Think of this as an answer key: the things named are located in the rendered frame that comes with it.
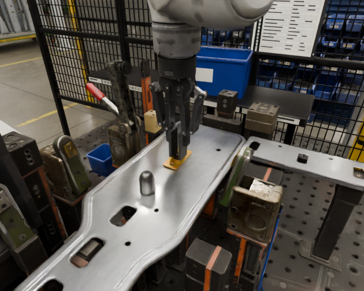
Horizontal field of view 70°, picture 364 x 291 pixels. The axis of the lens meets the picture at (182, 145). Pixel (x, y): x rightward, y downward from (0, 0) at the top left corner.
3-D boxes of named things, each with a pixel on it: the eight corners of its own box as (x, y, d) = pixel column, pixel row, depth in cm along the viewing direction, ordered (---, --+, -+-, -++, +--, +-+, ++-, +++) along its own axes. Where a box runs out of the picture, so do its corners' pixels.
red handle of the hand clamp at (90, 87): (127, 127, 63) (82, 84, 64) (125, 132, 65) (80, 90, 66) (138, 120, 66) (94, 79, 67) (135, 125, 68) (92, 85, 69)
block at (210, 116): (229, 198, 94) (239, 125, 78) (200, 187, 99) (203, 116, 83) (232, 193, 97) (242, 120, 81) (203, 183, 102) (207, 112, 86)
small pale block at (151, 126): (160, 213, 88) (153, 116, 69) (151, 210, 89) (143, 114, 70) (165, 207, 90) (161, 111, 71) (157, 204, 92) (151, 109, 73)
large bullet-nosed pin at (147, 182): (149, 203, 53) (147, 178, 49) (137, 197, 54) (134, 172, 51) (158, 193, 55) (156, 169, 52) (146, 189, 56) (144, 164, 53)
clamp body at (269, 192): (255, 319, 60) (287, 214, 42) (208, 294, 65) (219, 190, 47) (264, 286, 67) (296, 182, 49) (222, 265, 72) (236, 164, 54)
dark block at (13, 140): (66, 287, 67) (8, 150, 44) (48, 275, 69) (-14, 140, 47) (81, 271, 70) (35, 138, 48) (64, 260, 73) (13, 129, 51)
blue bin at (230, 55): (242, 99, 88) (248, 60, 81) (160, 89, 96) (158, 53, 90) (248, 84, 101) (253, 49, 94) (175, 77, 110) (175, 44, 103)
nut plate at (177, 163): (175, 170, 59) (175, 165, 58) (162, 165, 61) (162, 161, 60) (192, 152, 65) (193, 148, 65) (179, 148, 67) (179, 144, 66)
